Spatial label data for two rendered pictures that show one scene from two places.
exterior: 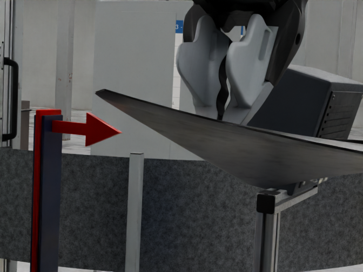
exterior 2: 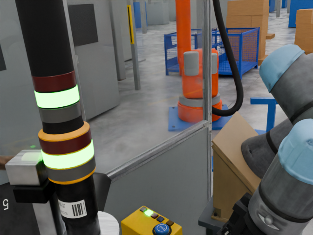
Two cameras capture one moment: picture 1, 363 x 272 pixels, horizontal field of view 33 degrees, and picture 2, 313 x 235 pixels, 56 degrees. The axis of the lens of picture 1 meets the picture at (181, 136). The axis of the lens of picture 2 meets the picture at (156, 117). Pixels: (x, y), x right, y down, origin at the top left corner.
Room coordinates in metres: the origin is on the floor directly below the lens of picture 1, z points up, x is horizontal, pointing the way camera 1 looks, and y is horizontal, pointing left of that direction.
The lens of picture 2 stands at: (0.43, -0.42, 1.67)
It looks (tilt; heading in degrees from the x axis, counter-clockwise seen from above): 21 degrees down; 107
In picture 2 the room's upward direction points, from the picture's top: 4 degrees counter-clockwise
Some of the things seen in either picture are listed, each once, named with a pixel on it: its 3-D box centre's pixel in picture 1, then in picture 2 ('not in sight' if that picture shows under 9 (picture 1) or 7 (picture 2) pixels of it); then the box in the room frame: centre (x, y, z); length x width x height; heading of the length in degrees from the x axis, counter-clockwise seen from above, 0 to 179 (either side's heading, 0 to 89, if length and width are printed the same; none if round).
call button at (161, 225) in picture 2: not in sight; (161, 229); (0.23, 0.22, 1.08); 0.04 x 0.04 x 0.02
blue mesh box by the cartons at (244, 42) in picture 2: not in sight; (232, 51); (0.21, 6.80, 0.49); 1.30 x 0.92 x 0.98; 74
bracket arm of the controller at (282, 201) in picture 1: (289, 192); not in sight; (1.01, -0.18, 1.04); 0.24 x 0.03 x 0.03; 152
